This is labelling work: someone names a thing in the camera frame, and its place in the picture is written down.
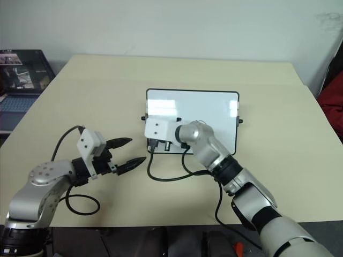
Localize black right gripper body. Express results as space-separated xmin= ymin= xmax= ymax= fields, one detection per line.
xmin=147 ymin=138 xmax=175 ymax=154

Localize red fabric item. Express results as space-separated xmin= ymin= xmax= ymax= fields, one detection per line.
xmin=318 ymin=77 xmax=343 ymax=142

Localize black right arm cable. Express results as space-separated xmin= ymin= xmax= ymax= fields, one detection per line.
xmin=146 ymin=143 xmax=265 ymax=246

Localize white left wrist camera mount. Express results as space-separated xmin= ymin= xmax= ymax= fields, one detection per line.
xmin=76 ymin=128 xmax=106 ymax=180

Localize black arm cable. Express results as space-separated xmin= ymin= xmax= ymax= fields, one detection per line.
xmin=146 ymin=143 xmax=265 ymax=246
xmin=51 ymin=125 xmax=101 ymax=215

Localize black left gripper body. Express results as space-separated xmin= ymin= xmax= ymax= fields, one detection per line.
xmin=92 ymin=146 xmax=119 ymax=175

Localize small black-framed whiteboard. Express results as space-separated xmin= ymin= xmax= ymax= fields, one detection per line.
xmin=140 ymin=88 xmax=244 ymax=156

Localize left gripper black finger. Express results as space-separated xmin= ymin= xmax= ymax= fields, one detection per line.
xmin=116 ymin=156 xmax=147 ymax=177
xmin=105 ymin=137 xmax=133 ymax=150

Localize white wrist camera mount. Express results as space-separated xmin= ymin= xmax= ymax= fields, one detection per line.
xmin=144 ymin=117 xmax=183 ymax=147
xmin=76 ymin=128 xmax=106 ymax=180

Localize open dark laptop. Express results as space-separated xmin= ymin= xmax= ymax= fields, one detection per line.
xmin=0 ymin=49 xmax=56 ymax=132

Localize black fabric item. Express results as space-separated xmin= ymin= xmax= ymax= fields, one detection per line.
xmin=316 ymin=40 xmax=343 ymax=99

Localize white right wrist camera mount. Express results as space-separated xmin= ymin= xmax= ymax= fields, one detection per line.
xmin=144 ymin=117 xmax=183 ymax=147

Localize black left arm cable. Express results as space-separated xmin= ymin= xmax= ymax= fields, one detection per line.
xmin=51 ymin=125 xmax=101 ymax=215

